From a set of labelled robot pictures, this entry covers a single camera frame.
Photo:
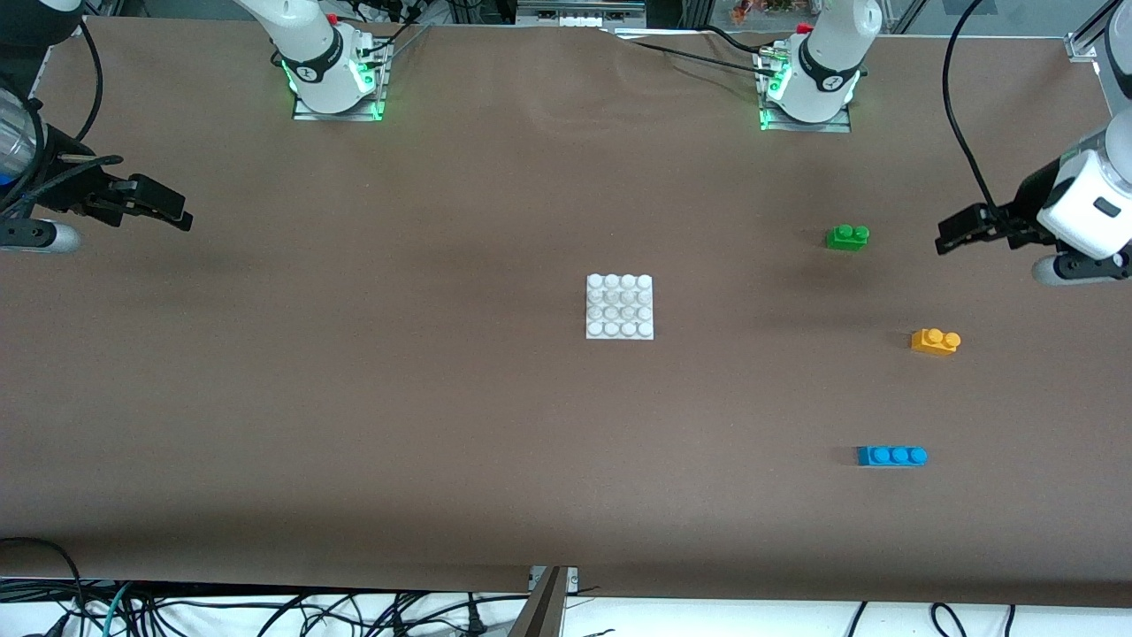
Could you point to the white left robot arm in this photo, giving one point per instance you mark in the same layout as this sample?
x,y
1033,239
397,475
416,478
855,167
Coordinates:
x,y
827,62

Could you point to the aluminium frame corner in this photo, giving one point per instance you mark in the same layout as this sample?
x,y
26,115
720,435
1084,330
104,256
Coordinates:
x,y
1083,44
93,9

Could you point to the white power strip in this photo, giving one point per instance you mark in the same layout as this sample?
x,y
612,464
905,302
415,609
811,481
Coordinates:
x,y
579,19

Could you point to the green two-stud block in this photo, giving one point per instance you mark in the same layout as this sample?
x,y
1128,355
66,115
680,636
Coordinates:
x,y
847,238

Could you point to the brown table mat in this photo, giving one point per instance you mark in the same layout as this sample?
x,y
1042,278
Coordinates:
x,y
566,442

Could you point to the yellow two-stud block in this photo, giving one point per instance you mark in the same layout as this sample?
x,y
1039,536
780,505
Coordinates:
x,y
935,341

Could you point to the aluminium profile bar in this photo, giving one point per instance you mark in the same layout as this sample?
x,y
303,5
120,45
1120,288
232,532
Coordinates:
x,y
541,615

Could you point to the blue three-stud block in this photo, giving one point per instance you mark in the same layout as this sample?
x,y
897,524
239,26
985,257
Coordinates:
x,y
891,456

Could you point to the white studded base plate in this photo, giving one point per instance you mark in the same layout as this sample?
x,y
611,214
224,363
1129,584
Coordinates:
x,y
619,307

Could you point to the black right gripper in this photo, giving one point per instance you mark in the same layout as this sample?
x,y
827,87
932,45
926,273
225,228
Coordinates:
x,y
64,181

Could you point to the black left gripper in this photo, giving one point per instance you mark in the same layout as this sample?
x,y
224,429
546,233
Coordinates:
x,y
1023,211

